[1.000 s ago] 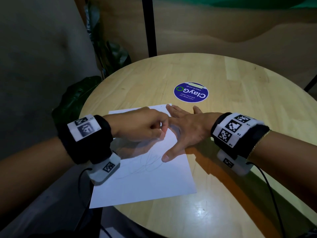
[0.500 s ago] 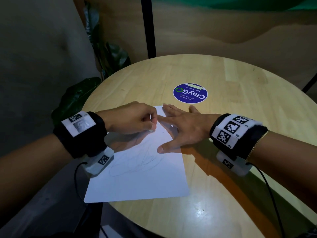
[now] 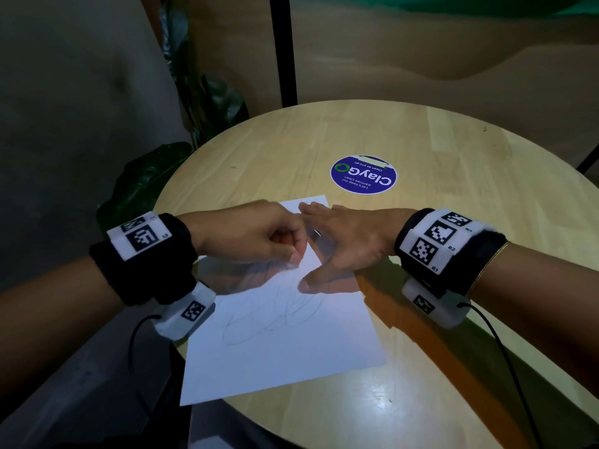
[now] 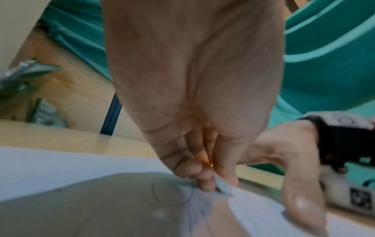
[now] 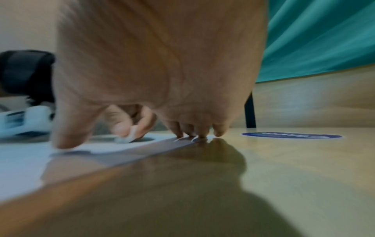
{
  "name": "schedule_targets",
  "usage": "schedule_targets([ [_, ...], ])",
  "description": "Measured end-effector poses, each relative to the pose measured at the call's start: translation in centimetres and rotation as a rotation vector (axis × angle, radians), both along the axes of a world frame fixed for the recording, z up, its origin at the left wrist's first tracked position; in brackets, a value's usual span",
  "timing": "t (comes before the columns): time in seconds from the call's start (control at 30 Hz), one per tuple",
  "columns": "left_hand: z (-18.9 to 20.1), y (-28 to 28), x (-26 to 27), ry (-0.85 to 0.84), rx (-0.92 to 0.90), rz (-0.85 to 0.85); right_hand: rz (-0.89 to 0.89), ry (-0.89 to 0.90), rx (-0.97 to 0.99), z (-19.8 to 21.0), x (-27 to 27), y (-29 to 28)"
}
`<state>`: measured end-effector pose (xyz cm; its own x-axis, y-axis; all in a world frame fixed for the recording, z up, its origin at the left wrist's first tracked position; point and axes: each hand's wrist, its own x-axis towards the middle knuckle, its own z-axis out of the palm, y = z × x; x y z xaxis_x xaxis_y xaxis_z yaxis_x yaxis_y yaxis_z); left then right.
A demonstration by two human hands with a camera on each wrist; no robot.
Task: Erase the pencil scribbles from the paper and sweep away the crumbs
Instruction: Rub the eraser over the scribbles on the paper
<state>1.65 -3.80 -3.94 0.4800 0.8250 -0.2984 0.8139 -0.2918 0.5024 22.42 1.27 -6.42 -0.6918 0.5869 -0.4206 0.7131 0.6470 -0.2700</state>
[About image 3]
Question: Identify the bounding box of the black right wristband with markers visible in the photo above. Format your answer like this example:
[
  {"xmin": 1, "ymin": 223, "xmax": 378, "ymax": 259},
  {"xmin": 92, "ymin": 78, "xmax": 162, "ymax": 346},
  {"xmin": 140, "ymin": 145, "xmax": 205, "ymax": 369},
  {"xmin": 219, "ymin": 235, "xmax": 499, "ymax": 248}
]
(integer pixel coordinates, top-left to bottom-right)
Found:
[{"xmin": 394, "ymin": 208, "xmax": 509, "ymax": 297}]

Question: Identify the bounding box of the thin gold bracelet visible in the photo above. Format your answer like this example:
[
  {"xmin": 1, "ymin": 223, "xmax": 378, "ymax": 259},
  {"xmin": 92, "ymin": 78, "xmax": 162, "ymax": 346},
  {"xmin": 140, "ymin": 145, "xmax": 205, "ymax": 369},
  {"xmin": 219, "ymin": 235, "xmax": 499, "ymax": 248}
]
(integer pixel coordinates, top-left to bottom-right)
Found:
[{"xmin": 470, "ymin": 241, "xmax": 511, "ymax": 295}]

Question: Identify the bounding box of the wooden panel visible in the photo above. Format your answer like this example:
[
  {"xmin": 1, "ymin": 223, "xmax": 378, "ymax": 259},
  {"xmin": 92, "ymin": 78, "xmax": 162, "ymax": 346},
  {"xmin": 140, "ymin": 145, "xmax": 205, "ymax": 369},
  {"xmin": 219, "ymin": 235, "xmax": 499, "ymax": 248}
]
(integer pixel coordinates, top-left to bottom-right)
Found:
[{"xmin": 138, "ymin": 0, "xmax": 599, "ymax": 169}]

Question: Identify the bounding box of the black slanted metal bar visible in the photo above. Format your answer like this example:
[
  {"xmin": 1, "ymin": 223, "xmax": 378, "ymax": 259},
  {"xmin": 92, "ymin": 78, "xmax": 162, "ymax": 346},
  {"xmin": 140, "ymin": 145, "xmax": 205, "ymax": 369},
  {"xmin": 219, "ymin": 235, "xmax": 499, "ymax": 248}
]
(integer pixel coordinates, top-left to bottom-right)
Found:
[{"xmin": 576, "ymin": 143, "xmax": 599, "ymax": 175}]

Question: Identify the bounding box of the black vertical pole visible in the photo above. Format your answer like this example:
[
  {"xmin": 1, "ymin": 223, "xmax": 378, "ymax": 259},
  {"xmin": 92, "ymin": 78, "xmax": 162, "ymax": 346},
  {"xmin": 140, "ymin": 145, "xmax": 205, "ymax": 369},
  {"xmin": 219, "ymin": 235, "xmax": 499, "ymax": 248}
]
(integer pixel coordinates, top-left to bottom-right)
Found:
[{"xmin": 268, "ymin": 0, "xmax": 299, "ymax": 108}]

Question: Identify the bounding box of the black camera cable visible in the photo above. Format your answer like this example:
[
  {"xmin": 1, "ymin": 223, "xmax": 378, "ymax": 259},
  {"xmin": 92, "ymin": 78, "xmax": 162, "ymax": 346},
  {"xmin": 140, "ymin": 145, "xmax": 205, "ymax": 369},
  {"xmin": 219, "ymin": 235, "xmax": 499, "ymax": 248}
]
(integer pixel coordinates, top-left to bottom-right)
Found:
[
  {"xmin": 457, "ymin": 301, "xmax": 543, "ymax": 449},
  {"xmin": 127, "ymin": 314, "xmax": 162, "ymax": 417}
]

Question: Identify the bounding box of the black wristband with markers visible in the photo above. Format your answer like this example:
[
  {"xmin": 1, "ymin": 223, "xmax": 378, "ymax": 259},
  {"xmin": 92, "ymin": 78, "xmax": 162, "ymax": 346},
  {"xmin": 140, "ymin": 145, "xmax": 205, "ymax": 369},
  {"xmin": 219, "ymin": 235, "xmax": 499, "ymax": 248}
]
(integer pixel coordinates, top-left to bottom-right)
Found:
[
  {"xmin": 89, "ymin": 211, "xmax": 198, "ymax": 307},
  {"xmin": 394, "ymin": 208, "xmax": 509, "ymax": 297}
]

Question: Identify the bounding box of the dark green leafy plant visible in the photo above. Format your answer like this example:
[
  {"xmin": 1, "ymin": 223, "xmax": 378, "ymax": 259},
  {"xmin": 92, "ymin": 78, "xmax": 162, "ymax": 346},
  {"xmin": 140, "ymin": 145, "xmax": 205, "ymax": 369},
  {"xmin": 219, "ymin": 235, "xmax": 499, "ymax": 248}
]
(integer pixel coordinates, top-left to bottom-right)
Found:
[{"xmin": 95, "ymin": 0, "xmax": 250, "ymax": 239}]

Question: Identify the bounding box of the person's right forearm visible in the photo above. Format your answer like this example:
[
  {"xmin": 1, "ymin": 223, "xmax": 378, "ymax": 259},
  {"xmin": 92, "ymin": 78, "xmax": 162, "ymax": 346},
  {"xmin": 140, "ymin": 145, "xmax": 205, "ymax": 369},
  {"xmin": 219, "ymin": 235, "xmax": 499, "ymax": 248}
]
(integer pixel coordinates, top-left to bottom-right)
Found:
[{"xmin": 470, "ymin": 243, "xmax": 599, "ymax": 398}]

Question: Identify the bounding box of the round wooden table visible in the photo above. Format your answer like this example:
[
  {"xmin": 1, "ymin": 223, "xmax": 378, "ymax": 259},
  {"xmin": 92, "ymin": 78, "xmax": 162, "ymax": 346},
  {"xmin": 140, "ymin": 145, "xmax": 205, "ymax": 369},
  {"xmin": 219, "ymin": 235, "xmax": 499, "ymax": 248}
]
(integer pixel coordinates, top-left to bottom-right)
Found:
[{"xmin": 153, "ymin": 99, "xmax": 599, "ymax": 449}]

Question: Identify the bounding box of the black left camera cable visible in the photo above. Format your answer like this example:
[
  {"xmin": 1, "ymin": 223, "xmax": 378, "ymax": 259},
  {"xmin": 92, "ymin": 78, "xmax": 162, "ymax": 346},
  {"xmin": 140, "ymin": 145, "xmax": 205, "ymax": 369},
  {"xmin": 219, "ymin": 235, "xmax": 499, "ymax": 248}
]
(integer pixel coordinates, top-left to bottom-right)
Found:
[{"xmin": 127, "ymin": 314, "xmax": 162, "ymax": 417}]

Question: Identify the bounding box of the person's right hand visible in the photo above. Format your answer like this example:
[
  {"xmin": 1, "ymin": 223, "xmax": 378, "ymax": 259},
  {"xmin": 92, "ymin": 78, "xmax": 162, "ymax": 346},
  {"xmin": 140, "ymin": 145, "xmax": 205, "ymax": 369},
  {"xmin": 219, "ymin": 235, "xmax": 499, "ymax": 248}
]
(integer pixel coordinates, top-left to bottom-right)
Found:
[{"xmin": 298, "ymin": 202, "xmax": 417, "ymax": 294}]

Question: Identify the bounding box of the person's left forearm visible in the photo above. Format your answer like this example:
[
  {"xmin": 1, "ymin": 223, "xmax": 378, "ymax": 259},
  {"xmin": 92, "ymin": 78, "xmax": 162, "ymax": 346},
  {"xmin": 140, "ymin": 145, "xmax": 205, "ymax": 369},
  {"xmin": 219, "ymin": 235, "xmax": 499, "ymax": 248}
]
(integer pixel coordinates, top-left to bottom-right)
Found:
[{"xmin": 0, "ymin": 256, "xmax": 125, "ymax": 403}]

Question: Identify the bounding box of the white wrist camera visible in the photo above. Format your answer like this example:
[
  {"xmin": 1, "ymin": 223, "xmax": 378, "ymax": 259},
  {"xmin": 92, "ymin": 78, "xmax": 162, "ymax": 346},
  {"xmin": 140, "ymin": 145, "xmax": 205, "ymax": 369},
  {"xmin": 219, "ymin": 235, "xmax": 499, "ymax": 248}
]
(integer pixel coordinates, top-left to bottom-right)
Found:
[
  {"xmin": 401, "ymin": 278, "xmax": 471, "ymax": 329},
  {"xmin": 152, "ymin": 281, "xmax": 217, "ymax": 342}
]

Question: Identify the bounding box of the person's left hand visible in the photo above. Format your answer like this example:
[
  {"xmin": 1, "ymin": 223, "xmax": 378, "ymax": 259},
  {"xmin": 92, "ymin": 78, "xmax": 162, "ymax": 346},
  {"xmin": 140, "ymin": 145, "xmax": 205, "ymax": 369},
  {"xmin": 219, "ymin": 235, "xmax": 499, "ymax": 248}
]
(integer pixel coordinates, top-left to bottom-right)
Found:
[{"xmin": 180, "ymin": 199, "xmax": 309, "ymax": 267}]

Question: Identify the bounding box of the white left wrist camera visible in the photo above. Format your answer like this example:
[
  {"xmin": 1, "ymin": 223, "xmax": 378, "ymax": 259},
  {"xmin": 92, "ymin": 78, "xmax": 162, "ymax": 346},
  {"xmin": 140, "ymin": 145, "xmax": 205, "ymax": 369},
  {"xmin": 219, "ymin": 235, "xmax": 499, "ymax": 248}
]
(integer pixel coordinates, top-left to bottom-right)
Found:
[{"xmin": 152, "ymin": 281, "xmax": 217, "ymax": 342}]

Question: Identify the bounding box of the white paper sheet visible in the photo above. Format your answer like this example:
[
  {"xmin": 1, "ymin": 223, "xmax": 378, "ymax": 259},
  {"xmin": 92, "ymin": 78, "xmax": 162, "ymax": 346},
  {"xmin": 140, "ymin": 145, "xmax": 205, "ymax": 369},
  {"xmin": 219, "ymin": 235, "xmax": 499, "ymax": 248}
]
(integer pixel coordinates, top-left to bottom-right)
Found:
[{"xmin": 180, "ymin": 195, "xmax": 387, "ymax": 407}]

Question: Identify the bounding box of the black right camera cable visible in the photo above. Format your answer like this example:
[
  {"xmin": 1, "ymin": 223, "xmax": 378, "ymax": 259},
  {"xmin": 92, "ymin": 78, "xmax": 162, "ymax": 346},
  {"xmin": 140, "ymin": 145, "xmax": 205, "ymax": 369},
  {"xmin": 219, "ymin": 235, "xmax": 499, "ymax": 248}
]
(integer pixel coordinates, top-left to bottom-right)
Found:
[{"xmin": 457, "ymin": 301, "xmax": 543, "ymax": 449}]

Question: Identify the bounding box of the round blue sticker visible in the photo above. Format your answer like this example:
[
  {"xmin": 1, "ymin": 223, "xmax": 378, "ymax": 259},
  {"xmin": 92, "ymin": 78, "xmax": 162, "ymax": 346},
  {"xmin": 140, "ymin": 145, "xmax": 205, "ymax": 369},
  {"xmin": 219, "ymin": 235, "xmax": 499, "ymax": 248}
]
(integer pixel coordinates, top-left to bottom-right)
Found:
[{"xmin": 329, "ymin": 155, "xmax": 398, "ymax": 196}]

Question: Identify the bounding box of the black left wristband with markers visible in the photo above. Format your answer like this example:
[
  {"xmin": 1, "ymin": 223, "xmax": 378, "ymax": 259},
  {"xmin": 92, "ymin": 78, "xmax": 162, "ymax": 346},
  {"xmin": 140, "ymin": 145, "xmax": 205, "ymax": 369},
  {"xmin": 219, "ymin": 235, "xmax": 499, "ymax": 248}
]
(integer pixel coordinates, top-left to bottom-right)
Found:
[{"xmin": 89, "ymin": 211, "xmax": 198, "ymax": 307}]

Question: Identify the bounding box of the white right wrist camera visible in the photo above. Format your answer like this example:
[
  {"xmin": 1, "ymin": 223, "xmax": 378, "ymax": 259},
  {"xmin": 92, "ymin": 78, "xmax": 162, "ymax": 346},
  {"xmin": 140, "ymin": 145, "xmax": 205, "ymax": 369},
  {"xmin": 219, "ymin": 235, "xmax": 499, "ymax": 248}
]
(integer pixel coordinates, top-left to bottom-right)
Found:
[{"xmin": 401, "ymin": 278, "xmax": 471, "ymax": 329}]

